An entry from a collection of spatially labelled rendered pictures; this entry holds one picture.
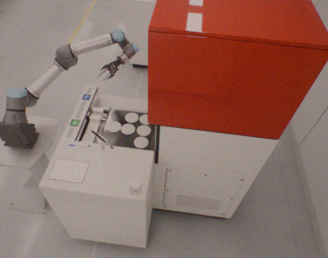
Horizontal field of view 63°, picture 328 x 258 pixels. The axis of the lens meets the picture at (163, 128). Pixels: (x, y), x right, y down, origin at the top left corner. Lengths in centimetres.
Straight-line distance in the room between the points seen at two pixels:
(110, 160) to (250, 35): 106
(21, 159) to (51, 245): 88
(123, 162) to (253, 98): 85
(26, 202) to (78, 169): 120
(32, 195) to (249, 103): 215
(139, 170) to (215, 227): 117
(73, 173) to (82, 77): 233
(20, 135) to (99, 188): 68
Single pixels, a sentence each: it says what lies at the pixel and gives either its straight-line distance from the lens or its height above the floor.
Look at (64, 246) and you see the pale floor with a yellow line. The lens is 257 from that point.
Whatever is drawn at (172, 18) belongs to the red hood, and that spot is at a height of 182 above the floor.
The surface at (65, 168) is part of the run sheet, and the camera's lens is 172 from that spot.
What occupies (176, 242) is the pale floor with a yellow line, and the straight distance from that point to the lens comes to 249.
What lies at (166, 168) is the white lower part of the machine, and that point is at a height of 78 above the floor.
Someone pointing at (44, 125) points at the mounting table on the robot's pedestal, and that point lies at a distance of 218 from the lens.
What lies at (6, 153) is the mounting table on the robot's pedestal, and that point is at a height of 82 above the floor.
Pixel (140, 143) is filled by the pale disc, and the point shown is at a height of 90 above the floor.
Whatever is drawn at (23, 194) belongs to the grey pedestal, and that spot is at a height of 1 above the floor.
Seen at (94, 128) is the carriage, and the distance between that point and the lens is 198.
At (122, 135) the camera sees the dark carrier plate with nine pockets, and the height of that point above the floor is 90.
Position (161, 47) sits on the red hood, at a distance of 118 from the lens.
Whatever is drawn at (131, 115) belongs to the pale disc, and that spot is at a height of 90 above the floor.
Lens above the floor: 237
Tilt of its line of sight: 50 degrees down
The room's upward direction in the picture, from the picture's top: 4 degrees clockwise
